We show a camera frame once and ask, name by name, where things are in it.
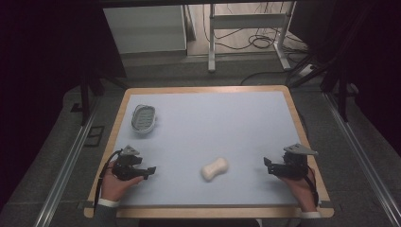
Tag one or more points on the white soap bar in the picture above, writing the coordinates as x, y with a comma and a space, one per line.
214, 168

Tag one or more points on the white metal desk frame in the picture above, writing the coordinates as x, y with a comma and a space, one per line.
246, 21

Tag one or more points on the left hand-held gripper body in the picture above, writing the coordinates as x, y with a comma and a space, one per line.
123, 168

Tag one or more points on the black floor frame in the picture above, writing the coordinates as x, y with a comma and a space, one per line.
94, 136

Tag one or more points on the black tripod stand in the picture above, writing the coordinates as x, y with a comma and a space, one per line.
85, 94
342, 91

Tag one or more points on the grey oval soap dish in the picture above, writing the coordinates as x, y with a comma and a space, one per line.
143, 118

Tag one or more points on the dark curtain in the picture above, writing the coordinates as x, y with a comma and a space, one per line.
41, 63
372, 56

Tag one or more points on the white power strip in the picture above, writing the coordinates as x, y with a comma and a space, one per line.
306, 70

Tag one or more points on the light blue table mat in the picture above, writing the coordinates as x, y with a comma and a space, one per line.
208, 132

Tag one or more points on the aluminium rail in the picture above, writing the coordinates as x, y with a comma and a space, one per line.
362, 151
66, 170

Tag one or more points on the person's left hand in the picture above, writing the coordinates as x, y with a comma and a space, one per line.
115, 186

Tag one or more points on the person's right hand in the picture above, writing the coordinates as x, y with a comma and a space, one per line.
301, 192

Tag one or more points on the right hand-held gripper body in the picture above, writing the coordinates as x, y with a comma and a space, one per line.
294, 165

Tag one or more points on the white cabinet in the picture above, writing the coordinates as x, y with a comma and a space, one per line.
145, 30

